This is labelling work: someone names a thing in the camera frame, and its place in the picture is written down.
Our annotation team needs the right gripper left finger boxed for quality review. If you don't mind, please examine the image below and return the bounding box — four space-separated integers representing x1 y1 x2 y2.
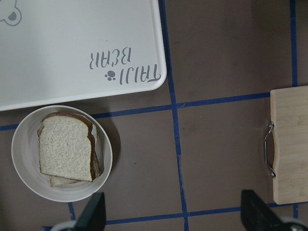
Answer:
74 192 106 229

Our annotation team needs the white bear tray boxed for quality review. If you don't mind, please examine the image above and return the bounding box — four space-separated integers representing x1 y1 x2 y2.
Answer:
0 0 167 111

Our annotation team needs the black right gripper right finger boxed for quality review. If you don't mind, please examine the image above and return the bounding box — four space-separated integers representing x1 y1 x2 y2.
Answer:
241 190 284 231

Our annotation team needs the white round plate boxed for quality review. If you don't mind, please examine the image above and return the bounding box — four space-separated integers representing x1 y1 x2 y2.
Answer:
12 106 113 202

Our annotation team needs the wooden cutting board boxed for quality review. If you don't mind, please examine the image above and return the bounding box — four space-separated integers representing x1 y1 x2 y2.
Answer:
268 86 308 205

